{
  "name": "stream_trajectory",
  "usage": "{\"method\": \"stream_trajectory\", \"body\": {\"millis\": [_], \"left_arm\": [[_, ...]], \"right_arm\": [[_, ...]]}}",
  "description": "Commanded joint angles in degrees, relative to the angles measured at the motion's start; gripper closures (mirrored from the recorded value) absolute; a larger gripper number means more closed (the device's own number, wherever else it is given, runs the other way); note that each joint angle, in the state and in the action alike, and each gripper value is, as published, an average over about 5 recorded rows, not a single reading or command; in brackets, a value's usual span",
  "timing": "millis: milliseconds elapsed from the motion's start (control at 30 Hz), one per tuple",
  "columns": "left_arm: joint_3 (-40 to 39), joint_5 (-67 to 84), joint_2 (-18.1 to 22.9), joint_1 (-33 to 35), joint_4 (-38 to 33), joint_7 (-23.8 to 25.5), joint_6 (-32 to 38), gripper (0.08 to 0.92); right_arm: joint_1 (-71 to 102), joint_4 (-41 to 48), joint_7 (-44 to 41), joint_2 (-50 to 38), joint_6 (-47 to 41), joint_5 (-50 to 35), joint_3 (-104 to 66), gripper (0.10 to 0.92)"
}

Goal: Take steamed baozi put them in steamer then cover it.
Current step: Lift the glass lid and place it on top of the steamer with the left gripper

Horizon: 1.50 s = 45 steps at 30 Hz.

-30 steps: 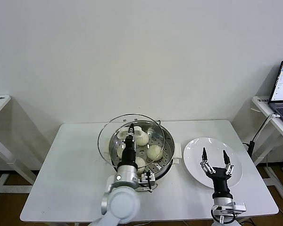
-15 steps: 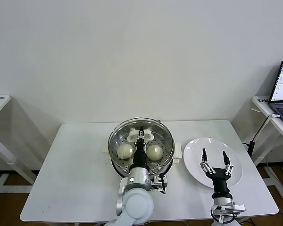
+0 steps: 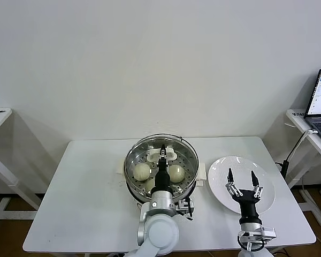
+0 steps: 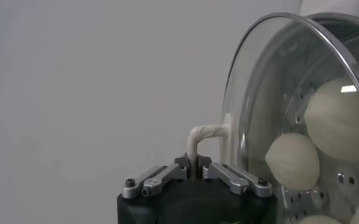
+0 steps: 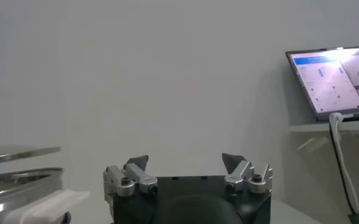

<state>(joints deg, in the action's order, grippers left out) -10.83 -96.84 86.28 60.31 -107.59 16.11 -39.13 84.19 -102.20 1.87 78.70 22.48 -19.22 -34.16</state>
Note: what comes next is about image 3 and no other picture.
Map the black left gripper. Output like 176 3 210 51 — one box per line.
152 144 173 193

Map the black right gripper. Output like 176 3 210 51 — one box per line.
225 168 264 221

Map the round glass pot lid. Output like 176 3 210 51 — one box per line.
123 134 200 194

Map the perforated stainless steamer basket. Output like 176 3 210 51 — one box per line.
123 136 200 203

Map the round white plate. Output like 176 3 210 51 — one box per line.
208 156 276 215

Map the black power adapter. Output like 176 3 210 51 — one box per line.
274 160 289 180

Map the white side table with laptop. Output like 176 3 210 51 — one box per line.
285 108 321 227

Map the white side table with tool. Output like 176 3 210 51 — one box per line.
0 107 42 236

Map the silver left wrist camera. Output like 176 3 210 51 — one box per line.
177 198 195 221

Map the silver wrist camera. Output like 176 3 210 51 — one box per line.
177 198 195 221
261 226 277 241

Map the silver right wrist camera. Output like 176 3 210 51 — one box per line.
261 226 277 241

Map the white laptop charging cable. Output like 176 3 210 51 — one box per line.
286 129 319 164

